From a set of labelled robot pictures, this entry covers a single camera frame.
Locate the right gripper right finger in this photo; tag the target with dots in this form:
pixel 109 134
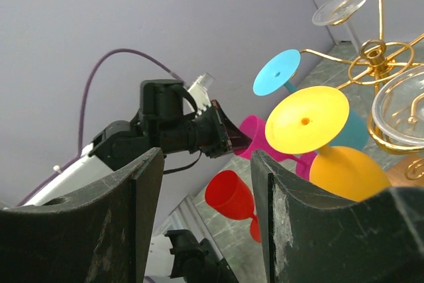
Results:
pixel 311 235

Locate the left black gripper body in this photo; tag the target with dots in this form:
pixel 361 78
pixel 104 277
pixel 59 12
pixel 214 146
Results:
pixel 210 132

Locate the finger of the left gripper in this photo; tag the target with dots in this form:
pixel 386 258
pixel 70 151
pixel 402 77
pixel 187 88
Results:
pixel 232 139

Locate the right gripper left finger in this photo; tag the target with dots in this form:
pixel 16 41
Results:
pixel 98 233

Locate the magenta plastic wine glass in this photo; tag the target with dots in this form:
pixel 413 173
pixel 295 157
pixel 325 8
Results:
pixel 254 128

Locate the yellow plastic wine glass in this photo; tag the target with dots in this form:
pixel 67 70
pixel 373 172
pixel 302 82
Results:
pixel 308 120

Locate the clear wine glass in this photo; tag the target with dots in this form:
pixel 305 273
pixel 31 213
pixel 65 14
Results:
pixel 338 12
pixel 397 109

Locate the clear wine glass front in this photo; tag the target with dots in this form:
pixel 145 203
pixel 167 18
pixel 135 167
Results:
pixel 338 12

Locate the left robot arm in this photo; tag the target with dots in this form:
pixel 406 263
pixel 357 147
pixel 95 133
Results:
pixel 160 122

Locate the red plastic wine glass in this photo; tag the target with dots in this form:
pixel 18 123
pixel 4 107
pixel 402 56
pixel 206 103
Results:
pixel 229 195

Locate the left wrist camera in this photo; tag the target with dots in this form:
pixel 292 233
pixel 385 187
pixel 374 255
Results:
pixel 199 91

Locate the gold wire glass rack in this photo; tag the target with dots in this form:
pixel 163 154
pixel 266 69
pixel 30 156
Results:
pixel 378 61

